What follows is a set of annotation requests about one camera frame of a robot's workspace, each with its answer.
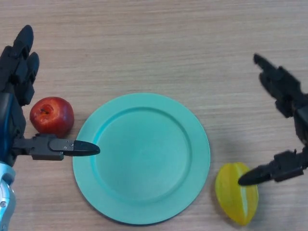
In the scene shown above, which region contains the yellow starfruit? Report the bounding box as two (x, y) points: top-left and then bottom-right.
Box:
(215, 162), (259, 226)

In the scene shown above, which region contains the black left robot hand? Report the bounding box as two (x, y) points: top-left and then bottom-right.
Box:
(0, 25), (101, 167)

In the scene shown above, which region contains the green round plate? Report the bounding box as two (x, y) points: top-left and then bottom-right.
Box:
(72, 93), (211, 226)

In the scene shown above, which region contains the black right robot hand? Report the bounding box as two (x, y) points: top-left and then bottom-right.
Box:
(237, 53), (308, 186)

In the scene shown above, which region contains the red apple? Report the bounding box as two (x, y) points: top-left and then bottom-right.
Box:
(29, 96), (75, 139)

